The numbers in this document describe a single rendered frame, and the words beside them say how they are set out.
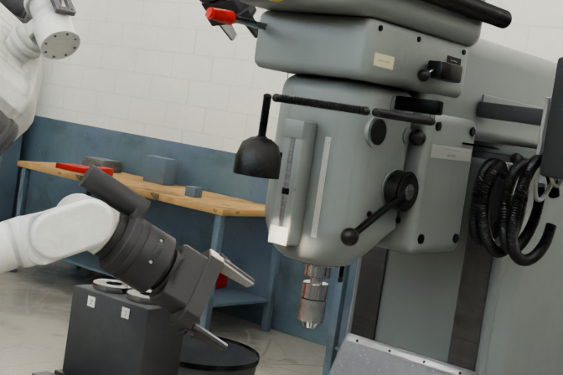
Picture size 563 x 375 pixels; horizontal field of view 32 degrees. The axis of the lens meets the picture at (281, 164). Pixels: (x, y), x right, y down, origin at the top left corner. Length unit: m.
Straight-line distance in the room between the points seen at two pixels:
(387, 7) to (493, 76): 0.44
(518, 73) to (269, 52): 0.59
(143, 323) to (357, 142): 0.63
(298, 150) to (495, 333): 0.63
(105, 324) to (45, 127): 7.07
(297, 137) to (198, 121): 6.12
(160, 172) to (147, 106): 0.82
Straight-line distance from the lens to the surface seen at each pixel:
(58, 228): 1.30
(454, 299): 2.05
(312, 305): 1.75
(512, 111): 1.90
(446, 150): 1.83
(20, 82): 1.65
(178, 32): 8.00
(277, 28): 1.70
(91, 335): 2.12
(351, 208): 1.65
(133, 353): 2.04
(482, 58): 1.93
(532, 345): 2.17
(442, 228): 1.87
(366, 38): 1.59
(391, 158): 1.72
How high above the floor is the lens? 1.56
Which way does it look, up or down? 3 degrees down
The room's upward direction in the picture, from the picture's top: 8 degrees clockwise
